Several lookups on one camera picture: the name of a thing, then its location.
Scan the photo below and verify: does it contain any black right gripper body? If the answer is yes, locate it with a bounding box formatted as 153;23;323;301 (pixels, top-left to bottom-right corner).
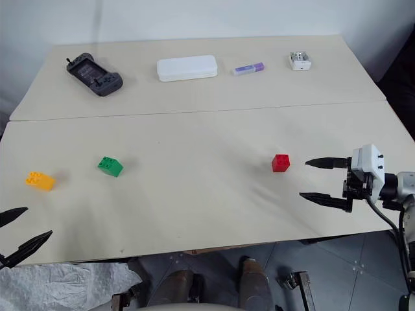
342;157;374;203

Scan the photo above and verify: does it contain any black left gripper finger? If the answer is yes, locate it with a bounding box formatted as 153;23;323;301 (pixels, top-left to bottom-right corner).
0;230;53;269
0;207;29;229

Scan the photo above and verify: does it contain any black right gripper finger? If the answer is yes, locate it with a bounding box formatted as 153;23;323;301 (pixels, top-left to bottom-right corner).
299;192;353;214
305;156;353;170

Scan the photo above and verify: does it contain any yellow toy block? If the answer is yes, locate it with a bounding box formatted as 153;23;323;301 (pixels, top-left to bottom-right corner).
25;172;56;192

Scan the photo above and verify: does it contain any red toy block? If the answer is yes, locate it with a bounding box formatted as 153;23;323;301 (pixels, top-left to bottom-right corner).
271;154;291;174

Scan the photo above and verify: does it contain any white crumpled plastic sheet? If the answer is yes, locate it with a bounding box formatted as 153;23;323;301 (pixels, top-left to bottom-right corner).
0;261;143;311

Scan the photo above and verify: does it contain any small white clear box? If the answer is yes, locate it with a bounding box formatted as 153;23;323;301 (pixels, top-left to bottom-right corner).
288;51;312;71

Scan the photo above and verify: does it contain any dark rounded robot foot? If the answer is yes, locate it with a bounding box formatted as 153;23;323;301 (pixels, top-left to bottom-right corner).
152;270;205;307
238;255;275;311

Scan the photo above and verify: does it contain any green toy block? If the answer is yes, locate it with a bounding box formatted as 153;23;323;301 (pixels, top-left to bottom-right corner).
97;155;125;178

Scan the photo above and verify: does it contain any purple white eraser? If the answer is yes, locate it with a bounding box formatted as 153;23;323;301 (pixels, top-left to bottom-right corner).
231;62;267;76

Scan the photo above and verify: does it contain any black handheld game controller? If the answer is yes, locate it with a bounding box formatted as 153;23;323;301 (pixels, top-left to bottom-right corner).
65;52;124;97

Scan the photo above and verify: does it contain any white rectangular case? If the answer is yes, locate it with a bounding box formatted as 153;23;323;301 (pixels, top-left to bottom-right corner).
156;54;218;83

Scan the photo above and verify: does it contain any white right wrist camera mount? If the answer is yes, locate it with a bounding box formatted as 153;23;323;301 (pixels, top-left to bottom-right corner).
351;143;386;202

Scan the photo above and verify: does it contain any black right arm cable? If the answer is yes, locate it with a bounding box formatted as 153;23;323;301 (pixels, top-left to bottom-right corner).
365;194;414;276

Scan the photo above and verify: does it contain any metal table leg bracket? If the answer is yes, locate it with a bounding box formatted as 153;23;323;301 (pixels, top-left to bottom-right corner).
111;283;145;311
278;271;314;311

